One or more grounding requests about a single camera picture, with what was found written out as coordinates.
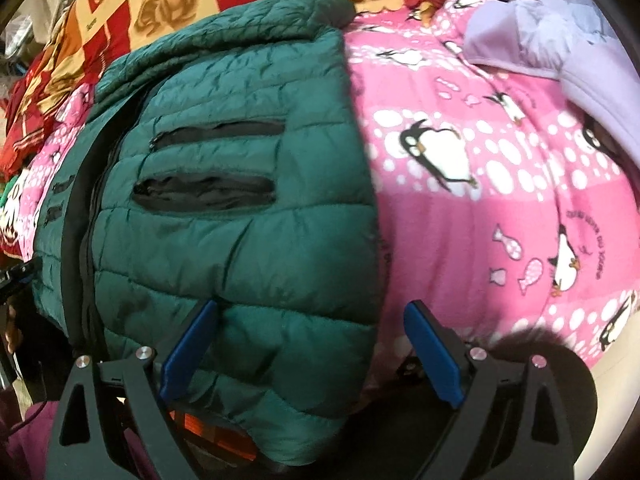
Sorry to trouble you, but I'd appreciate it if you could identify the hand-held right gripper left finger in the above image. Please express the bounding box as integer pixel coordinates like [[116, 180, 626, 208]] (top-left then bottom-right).
[[52, 299, 219, 480]]

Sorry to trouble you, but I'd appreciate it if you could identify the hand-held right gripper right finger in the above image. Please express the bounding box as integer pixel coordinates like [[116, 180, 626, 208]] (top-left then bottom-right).
[[404, 300, 571, 480]]

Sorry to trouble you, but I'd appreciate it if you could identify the green puffer jacket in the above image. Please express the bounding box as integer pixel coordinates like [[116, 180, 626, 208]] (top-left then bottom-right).
[[31, 0, 383, 471]]

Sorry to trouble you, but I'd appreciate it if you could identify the maroon clothing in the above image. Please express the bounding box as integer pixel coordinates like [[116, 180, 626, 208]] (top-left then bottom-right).
[[0, 400, 156, 480]]

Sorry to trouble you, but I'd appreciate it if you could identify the pink penguin print blanket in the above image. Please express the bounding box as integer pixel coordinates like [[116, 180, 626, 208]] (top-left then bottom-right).
[[20, 0, 640, 376]]

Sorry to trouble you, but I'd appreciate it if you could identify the red orange floral blanket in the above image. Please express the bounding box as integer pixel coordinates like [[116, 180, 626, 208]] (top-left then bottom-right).
[[0, 0, 481, 176]]

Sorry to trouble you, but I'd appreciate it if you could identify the lilac garment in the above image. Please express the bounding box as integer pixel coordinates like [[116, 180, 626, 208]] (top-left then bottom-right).
[[462, 0, 640, 151]]

